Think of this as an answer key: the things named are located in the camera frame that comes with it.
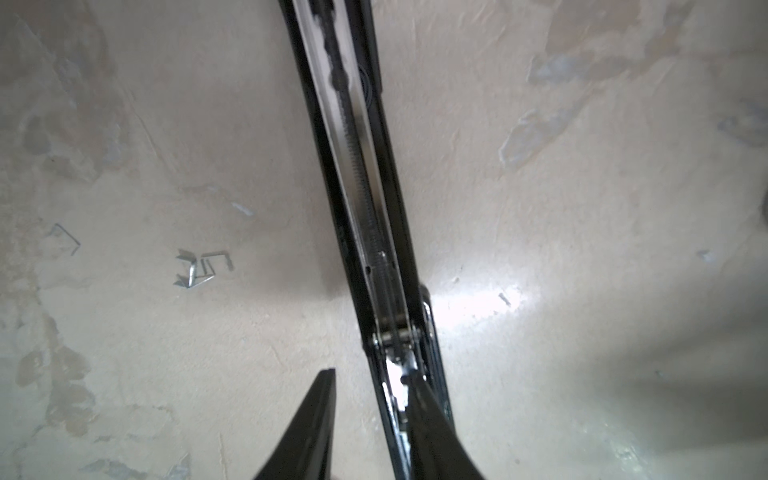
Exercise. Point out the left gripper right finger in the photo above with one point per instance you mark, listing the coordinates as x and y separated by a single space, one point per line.
436 452

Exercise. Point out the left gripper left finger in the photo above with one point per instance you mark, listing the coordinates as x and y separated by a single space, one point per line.
305 449

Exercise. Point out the small loose staple strip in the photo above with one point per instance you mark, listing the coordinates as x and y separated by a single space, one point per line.
199 269

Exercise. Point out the single loose staple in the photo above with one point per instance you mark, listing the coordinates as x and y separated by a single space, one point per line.
60 231

